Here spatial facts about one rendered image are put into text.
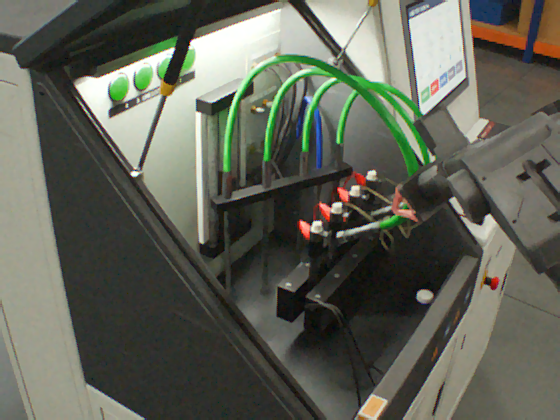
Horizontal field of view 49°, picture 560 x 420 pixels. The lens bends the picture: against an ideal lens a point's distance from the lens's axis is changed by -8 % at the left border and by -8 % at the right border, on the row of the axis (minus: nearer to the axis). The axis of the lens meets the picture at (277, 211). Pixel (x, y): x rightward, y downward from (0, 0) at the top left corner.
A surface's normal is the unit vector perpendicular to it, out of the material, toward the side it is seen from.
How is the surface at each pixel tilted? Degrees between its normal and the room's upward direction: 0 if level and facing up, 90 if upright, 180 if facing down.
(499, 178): 35
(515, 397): 0
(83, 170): 90
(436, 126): 58
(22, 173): 90
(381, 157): 90
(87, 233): 90
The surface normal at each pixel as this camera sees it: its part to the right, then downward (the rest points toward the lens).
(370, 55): -0.53, 0.43
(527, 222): -0.49, -0.58
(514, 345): 0.03, -0.85
